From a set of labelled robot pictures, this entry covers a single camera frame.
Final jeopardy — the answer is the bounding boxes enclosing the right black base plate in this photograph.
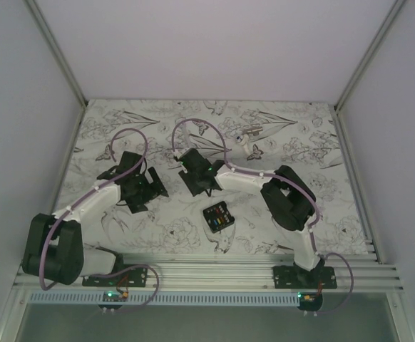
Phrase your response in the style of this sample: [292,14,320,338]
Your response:
[272,266,337,290]

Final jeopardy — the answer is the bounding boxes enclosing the aluminium rail frame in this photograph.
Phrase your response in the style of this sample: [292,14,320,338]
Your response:
[13,249,406,294]

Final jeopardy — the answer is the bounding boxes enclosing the small circuit board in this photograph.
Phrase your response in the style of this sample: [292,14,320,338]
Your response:
[297,293,323,316]
[98,290,128,314]

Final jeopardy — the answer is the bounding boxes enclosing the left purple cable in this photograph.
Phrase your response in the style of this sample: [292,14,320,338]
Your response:
[39,128,148,291]

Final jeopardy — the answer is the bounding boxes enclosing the white slotted cable duct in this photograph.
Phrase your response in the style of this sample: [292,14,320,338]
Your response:
[29,291,299,307]

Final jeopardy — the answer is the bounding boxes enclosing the black fuse box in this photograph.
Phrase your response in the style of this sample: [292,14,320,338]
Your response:
[202,201,235,233]

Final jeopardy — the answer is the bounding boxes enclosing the right small circuit board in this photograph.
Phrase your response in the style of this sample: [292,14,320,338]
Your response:
[297,293,323,316]

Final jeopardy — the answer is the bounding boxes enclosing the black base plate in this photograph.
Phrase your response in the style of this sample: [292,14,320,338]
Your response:
[82,264,148,289]
[272,266,337,290]

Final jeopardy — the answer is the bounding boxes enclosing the floral patterned mat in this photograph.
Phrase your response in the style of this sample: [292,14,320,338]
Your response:
[58,100,367,254]

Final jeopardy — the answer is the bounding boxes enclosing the left small circuit board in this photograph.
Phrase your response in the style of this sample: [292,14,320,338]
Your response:
[98,290,128,314]

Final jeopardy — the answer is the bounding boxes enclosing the white plastic tool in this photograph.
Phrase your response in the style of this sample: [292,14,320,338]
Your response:
[235,134,252,157]

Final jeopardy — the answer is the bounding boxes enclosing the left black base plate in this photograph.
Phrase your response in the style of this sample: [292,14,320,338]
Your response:
[82,264,148,289]

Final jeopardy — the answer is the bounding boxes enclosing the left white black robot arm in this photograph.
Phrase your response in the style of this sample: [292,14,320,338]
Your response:
[21,152,168,286]

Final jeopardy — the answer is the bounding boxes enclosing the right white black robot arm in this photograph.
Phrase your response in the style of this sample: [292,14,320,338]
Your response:
[174,148,323,289]

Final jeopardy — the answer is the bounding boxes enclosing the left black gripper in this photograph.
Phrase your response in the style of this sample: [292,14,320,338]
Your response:
[125,167,168,213]

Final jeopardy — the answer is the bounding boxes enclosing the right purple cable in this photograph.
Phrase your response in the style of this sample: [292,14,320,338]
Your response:
[170,118,354,315]

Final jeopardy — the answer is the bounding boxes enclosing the purple cable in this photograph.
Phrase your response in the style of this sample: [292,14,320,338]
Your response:
[39,128,148,291]
[170,118,354,315]

